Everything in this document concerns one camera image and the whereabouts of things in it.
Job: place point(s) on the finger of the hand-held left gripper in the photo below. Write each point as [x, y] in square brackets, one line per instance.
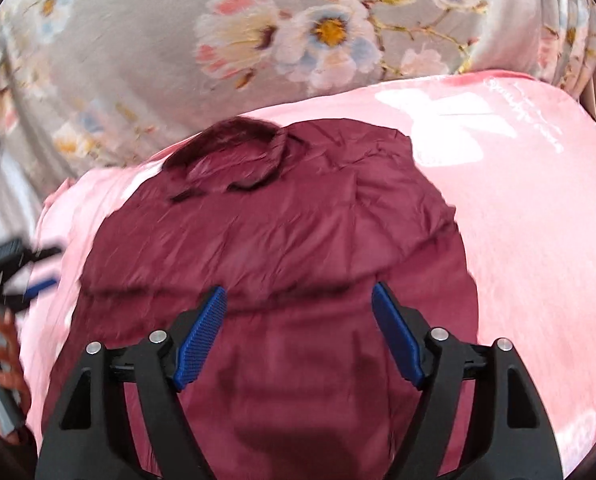
[35, 255]
[42, 286]

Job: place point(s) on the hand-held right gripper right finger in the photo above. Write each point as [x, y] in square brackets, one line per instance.
[395, 332]

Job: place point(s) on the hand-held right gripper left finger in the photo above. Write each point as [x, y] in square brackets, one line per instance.
[204, 332]

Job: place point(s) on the maroon puffer jacket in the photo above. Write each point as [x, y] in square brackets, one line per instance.
[278, 240]

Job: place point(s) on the person's left hand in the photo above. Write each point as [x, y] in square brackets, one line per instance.
[8, 360]

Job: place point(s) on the pink butterfly print blanket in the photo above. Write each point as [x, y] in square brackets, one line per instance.
[527, 260]

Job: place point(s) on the grey floral bedsheet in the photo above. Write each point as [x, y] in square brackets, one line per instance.
[128, 60]

